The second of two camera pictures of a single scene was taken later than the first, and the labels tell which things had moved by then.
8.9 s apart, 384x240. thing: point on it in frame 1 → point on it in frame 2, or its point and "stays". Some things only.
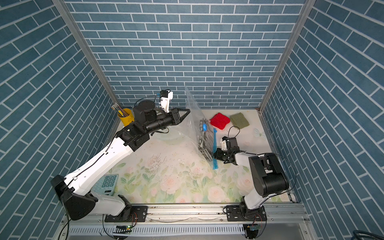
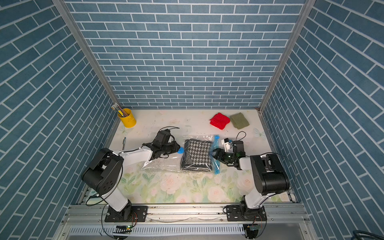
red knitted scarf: [220, 121] stays
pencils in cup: [116, 107] stays
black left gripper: [172, 121] → [175, 147]
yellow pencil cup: [126, 116] stays
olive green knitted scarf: [239, 120] stays
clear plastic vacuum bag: [194, 129] → [197, 157]
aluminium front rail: [285, 221] stays
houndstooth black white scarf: [206, 141] → [197, 156]
